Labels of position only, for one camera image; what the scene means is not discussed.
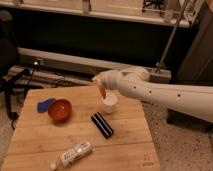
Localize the blue sponge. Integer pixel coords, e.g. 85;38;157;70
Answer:
37;98;55;113

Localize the metal pole stand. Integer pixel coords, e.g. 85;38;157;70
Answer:
155;0;190;74

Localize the black striped rectangular block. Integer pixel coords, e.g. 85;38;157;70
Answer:
91;112;114;139

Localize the red bowl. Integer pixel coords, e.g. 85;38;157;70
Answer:
48;99;72;122

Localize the white ceramic cup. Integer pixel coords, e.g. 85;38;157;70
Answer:
101;93;117;114

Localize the black office chair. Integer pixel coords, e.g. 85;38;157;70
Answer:
0;10;40;129

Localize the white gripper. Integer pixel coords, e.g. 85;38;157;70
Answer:
91;69;125;91

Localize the orange pepper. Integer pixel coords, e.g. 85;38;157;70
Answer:
99;86;106;99

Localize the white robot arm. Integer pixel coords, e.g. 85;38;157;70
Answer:
92;67;213;123

